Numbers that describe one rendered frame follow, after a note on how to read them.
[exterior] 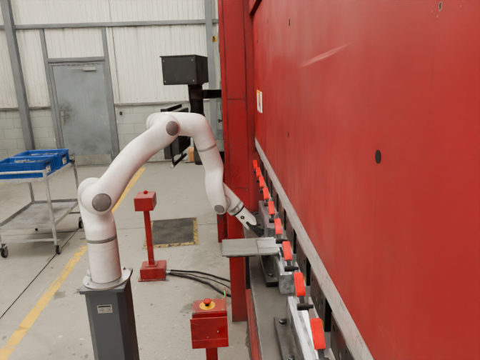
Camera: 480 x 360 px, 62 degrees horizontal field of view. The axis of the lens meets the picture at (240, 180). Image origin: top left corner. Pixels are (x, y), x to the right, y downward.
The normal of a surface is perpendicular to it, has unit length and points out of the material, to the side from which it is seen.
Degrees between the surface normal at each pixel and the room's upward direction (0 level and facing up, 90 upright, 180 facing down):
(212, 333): 90
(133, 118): 90
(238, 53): 90
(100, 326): 90
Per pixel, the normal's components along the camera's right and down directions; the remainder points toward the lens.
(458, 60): -1.00, 0.04
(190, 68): -0.09, 0.26
